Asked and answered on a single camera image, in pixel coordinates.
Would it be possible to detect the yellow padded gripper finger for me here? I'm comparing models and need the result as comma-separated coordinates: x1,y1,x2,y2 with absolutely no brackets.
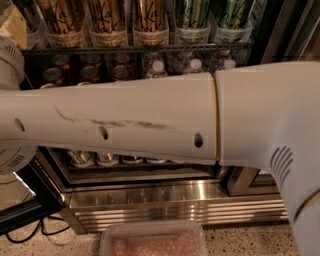
0,5,27,50

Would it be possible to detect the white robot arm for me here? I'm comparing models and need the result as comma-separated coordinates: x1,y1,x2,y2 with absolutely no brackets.
0,38,320,256

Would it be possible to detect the left orange lacroix can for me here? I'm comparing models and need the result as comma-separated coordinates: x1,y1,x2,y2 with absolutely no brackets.
36,0,86,48

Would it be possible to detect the orange lacroix can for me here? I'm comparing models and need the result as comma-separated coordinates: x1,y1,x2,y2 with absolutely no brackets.
87,0,127,47
36,0,86,48
134,0,168,46

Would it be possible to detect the stainless steel beverage fridge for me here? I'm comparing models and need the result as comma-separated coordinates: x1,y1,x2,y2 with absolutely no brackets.
13,0,320,235

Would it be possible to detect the middle left coca-cola can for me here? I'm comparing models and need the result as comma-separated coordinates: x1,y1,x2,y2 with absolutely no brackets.
42,67,65,86

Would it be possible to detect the coca-cola can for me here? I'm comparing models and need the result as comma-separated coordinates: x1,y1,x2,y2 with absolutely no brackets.
79,66,101,83
111,65,133,82
42,67,65,86

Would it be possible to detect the middle centre coca-cola can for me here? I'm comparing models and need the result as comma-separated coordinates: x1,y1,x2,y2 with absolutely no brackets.
79,66,101,83

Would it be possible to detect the middle orange lacroix can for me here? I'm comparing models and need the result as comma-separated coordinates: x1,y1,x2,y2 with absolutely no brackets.
87,0,127,47

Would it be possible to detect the middle right coca-cola can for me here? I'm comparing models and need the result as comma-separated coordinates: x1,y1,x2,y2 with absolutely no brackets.
111,65,133,82

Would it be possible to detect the right orange lacroix can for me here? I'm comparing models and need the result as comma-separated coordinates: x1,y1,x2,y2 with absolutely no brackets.
134,0,168,46

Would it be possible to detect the left green soda can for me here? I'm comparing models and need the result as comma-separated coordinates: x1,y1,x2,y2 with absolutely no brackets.
67,150,94,168

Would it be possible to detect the green soda can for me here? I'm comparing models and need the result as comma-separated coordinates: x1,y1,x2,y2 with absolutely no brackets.
67,150,94,168
97,152,118,167

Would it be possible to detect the open black fridge door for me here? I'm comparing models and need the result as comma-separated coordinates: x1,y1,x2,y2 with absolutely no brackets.
0,159,63,235

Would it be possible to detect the left green lacroix can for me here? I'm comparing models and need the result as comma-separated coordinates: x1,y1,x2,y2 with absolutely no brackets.
174,0,210,44

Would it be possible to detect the green lacroix can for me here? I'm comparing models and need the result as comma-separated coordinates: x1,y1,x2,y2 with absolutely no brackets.
174,0,210,44
215,0,255,43

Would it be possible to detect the left blue pepsi can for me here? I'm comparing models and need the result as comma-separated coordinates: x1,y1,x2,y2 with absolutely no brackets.
122,155,143,165

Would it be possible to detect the blue pepsi can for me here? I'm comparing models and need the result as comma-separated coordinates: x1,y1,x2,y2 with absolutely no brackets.
122,155,143,165
146,158,167,164

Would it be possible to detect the right blue pepsi can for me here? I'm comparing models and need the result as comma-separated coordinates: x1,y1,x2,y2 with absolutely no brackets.
146,158,167,164

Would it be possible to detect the right green lacroix can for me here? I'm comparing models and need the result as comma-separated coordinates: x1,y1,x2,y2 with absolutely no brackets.
215,0,255,43

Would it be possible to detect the closed glass fridge door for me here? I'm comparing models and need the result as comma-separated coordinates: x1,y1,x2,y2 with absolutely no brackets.
226,0,320,196

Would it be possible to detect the front left water bottle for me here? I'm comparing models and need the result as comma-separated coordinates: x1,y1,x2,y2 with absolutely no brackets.
145,60,168,79

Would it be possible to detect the water bottle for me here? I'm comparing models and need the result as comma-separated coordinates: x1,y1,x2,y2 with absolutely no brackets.
219,59,236,70
184,58,203,74
145,60,168,79

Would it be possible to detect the front middle water bottle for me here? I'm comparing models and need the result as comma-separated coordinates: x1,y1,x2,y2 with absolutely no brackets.
184,58,203,74

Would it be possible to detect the front right water bottle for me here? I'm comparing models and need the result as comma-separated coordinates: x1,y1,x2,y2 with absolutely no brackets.
219,59,236,70

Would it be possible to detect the clear plastic bin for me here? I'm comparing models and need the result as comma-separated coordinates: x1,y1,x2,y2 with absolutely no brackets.
99,220,208,256

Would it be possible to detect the upper wire shelf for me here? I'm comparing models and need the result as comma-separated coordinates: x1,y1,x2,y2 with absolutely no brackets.
22,42,253,56

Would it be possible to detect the black power cable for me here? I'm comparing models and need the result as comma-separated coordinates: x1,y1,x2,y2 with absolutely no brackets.
5,215,71,244

